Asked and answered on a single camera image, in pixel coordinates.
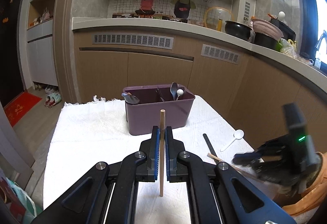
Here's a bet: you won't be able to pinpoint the wooden chopstick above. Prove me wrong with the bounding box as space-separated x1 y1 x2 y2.
207 153 263 182
159 109 166 197

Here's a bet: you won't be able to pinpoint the white plastic spoon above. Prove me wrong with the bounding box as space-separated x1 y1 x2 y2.
220 129 244 152

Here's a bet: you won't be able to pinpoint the blue plastic spoon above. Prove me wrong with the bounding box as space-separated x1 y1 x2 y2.
121 92 140 105

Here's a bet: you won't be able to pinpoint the large metal spoon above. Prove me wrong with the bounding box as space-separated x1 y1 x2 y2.
170 82 178 100

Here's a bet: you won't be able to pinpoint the orange sleeved forearm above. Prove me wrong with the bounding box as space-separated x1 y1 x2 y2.
273 152 326 223

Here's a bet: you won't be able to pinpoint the purple plastic utensil bin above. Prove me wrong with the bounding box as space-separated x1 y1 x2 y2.
123 84 195 136

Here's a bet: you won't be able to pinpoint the slippers on floor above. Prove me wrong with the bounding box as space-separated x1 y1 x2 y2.
44 86 62 108

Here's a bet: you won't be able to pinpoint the black cooking pot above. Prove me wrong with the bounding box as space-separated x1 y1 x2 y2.
225 20 252 41

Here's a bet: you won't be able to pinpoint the pink bowl stack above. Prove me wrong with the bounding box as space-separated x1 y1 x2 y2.
251 18 283 41

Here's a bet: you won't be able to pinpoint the red gift bag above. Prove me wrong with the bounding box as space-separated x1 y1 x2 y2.
0 176 26 223

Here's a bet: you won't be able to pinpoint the red door mat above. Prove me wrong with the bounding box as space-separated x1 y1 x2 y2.
4 91 41 127

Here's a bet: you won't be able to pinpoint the glass pot lid yellow rim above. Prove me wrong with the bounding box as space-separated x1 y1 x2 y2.
203 7 234 32

